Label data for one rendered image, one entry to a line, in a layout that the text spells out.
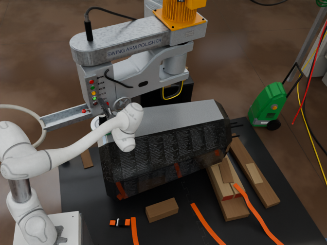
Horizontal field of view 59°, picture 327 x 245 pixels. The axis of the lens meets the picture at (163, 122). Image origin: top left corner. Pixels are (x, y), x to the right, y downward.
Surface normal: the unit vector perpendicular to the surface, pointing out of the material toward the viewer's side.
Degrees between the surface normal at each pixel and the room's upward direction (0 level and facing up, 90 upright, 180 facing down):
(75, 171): 0
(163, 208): 0
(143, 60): 40
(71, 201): 0
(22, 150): 24
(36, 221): 11
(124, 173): 45
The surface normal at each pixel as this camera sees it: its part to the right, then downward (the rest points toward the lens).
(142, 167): 0.25, 0.05
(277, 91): -0.51, -0.55
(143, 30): 0.05, -0.66
